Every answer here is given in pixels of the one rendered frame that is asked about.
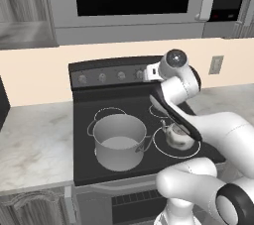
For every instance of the oven door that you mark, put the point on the oven door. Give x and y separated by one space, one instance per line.
99 207

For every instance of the black countertop appliance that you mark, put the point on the black countertop appliance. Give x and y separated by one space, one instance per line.
3 103

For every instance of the grey wood base cabinet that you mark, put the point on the grey wood base cabinet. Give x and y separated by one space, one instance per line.
33 207

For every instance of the silver kettle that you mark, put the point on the silver kettle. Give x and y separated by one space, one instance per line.
177 139

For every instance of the microwave door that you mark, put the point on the microwave door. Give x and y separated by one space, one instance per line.
132 19

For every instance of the grey metal pot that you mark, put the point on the grey metal pot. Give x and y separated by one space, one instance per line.
119 153

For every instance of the grey wood wall cabinet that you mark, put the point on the grey wood wall cabinet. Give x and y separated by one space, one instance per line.
23 4
246 21

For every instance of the grey wall outlet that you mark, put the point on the grey wall outlet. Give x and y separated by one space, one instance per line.
216 64

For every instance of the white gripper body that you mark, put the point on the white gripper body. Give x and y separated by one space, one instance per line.
147 74

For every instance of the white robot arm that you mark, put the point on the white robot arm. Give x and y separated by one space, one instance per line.
211 130

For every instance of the black stove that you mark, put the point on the black stove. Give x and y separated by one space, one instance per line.
132 103

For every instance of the grey stove knob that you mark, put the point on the grey stove knob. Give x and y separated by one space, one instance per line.
102 77
81 78
139 74
121 76

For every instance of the silver microwave oven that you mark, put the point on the silver microwave oven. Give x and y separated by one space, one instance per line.
132 34

